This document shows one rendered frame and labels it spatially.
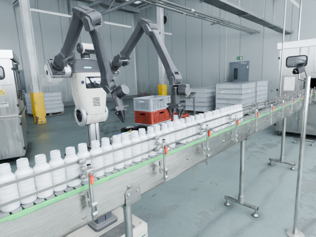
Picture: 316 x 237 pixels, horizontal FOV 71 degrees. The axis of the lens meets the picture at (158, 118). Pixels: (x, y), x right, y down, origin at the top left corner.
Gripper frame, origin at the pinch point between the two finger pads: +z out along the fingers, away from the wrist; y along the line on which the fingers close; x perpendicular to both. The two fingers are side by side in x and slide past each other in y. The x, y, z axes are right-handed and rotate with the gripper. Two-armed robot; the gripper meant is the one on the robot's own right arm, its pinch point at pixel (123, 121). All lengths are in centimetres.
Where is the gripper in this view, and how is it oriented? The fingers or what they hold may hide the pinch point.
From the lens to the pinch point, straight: 138.4
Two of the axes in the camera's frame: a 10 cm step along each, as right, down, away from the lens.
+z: 2.9, 9.6, -0.6
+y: 6.9, -1.6, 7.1
